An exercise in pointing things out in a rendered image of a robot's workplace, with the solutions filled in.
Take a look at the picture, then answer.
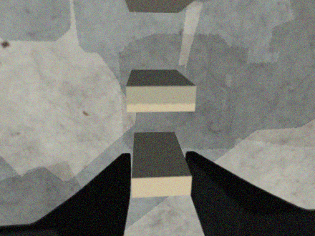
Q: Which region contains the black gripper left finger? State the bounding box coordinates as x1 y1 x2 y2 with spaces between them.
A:
0 153 131 236

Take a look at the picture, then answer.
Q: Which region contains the beige rectangular block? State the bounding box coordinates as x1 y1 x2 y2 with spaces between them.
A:
126 69 196 112
125 0 195 13
132 132 192 197

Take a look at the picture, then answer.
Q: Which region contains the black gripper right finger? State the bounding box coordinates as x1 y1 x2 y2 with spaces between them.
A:
185 151 315 236

